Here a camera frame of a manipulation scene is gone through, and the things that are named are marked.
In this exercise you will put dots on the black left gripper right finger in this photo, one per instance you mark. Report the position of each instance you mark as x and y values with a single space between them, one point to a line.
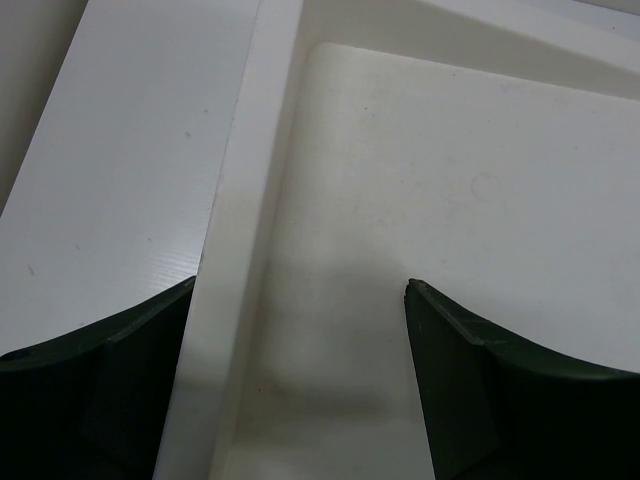
499 406

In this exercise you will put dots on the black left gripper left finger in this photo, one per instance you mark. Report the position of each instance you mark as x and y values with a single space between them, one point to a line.
91 404

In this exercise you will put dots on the white drawer cabinet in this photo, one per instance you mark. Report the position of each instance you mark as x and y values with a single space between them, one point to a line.
489 148

